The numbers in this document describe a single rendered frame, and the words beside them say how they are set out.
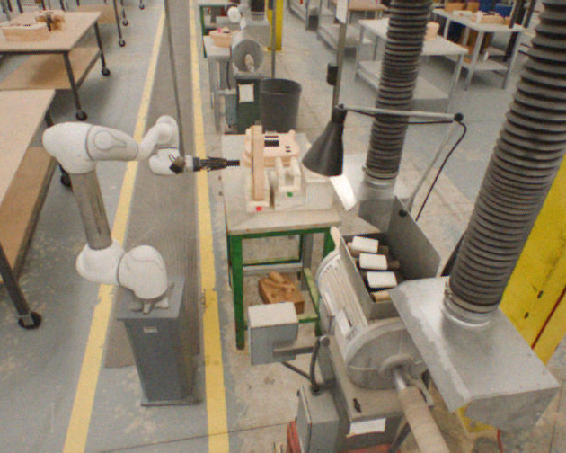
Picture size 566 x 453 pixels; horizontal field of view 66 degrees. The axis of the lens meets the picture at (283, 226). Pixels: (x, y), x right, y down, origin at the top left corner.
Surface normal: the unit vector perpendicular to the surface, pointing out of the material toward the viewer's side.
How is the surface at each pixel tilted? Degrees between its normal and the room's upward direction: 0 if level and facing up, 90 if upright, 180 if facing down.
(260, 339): 90
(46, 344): 0
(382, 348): 83
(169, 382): 90
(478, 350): 0
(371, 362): 87
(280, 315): 0
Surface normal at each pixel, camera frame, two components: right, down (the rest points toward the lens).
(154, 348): 0.04, 0.58
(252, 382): 0.03, -0.81
